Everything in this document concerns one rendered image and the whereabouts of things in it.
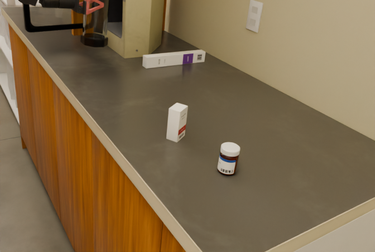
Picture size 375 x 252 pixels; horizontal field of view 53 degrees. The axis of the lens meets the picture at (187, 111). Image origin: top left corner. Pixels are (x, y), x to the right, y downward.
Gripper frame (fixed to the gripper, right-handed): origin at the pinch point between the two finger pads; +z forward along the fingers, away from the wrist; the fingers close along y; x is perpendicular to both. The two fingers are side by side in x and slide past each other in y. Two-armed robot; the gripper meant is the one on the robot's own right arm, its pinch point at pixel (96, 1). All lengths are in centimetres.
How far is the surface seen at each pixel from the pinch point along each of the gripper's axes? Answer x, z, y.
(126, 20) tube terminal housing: 5.7, 11.3, -3.1
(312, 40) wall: -3, 52, -59
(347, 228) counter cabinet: 26, 17, -107
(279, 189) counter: 21, 6, -95
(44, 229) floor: 118, -14, 15
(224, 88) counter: 19, 32, -44
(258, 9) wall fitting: -7, 52, -32
